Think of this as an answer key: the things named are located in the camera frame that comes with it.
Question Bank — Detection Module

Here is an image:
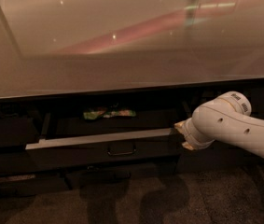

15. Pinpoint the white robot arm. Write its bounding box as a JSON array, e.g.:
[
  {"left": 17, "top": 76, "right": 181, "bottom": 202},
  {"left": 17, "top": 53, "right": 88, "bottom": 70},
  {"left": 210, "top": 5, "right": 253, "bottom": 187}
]
[{"left": 174, "top": 91, "right": 264, "bottom": 159}]

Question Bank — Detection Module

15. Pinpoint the dark bottom drawer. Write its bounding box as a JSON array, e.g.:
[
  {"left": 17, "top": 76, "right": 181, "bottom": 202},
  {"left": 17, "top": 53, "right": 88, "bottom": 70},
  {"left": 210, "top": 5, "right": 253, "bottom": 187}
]
[{"left": 65, "top": 161, "right": 176, "bottom": 189}]

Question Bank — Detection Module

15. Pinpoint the dark drawer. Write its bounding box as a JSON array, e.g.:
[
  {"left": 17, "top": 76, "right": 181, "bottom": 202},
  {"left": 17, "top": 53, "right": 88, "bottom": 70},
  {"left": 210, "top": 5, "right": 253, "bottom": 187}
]
[
  {"left": 65, "top": 161, "right": 176, "bottom": 189},
  {"left": 26, "top": 107, "right": 181, "bottom": 170}
]

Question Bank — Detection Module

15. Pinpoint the dark left drawer column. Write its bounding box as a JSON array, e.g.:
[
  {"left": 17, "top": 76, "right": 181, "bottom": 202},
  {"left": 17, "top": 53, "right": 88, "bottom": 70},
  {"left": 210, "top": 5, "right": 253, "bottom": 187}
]
[{"left": 0, "top": 117, "right": 68, "bottom": 198}]

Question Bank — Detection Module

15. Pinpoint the dark top drawer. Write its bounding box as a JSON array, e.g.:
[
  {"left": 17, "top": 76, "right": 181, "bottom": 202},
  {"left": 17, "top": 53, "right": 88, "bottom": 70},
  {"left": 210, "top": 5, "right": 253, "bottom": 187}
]
[{"left": 26, "top": 107, "right": 181, "bottom": 170}]

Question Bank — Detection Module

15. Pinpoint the green snack bag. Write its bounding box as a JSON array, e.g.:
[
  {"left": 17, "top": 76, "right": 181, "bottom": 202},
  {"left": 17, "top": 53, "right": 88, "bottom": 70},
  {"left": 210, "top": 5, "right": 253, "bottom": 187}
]
[{"left": 83, "top": 107, "right": 136, "bottom": 120}]

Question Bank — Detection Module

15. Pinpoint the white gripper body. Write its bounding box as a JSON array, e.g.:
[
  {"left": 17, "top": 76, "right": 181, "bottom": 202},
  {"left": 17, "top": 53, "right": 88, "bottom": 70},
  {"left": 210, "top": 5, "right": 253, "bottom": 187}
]
[{"left": 182, "top": 119, "right": 214, "bottom": 149}]

